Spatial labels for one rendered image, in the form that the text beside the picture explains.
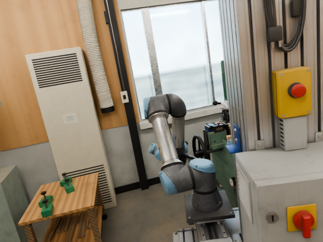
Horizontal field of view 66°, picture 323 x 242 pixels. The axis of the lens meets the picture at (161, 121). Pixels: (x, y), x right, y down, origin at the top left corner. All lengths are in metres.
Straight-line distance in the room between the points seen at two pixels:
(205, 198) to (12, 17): 2.61
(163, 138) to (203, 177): 0.27
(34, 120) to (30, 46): 0.79
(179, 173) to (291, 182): 0.62
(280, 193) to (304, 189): 0.06
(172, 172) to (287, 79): 0.66
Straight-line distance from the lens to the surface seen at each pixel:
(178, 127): 1.48
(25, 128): 3.15
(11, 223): 2.91
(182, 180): 1.17
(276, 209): 0.69
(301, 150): 0.83
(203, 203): 1.26
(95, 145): 2.79
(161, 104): 1.33
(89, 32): 2.82
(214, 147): 1.90
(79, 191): 2.44
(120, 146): 3.12
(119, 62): 2.88
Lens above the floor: 1.55
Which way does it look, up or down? 14 degrees down
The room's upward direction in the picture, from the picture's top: 9 degrees counter-clockwise
